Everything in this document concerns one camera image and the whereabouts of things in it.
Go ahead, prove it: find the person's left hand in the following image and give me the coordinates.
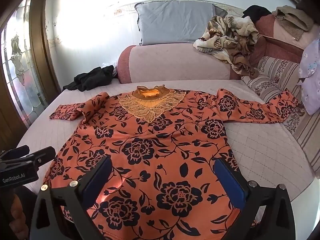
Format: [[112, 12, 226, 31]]
[[10, 192, 30, 233]]

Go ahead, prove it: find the stained glass door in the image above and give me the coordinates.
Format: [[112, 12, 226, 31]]
[[0, 0, 48, 122]]

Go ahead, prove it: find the pink rolled bolster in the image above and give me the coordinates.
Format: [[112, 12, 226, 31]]
[[117, 42, 241, 84]]

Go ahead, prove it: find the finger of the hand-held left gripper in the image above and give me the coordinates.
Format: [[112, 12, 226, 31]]
[[0, 145, 30, 159], [24, 147, 56, 167]]

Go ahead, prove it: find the pink folded quilt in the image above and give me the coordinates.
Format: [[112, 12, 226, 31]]
[[253, 14, 320, 66]]

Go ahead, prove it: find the black cloth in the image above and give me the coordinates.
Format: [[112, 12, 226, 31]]
[[62, 65, 115, 92]]

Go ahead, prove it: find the beige fleece garment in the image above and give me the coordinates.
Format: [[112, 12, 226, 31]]
[[272, 5, 314, 32]]

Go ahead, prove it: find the wooden door frame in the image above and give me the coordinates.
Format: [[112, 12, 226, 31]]
[[29, 0, 62, 98]]

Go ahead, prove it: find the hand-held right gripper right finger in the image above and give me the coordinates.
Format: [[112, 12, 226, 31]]
[[214, 157, 297, 240]]

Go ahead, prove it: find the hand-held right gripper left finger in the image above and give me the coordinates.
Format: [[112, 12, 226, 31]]
[[30, 155, 113, 240]]

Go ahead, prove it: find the cream brown patterned blanket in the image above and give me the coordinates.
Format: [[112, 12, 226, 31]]
[[193, 15, 261, 79]]

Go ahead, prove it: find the orange floral shirt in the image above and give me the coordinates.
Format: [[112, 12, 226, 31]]
[[42, 85, 300, 240]]

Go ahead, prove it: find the pink quilted bed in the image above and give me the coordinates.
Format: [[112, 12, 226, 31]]
[[16, 79, 316, 207]]

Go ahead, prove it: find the grey pillow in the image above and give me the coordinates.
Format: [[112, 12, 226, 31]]
[[135, 1, 228, 46]]

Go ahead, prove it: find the lilac printed cloth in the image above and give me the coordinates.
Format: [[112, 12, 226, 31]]
[[297, 39, 320, 116]]

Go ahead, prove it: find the striped floral cushion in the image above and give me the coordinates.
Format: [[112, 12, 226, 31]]
[[241, 56, 320, 173]]

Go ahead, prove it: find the black garment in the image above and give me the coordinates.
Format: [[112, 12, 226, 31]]
[[242, 5, 272, 22]]

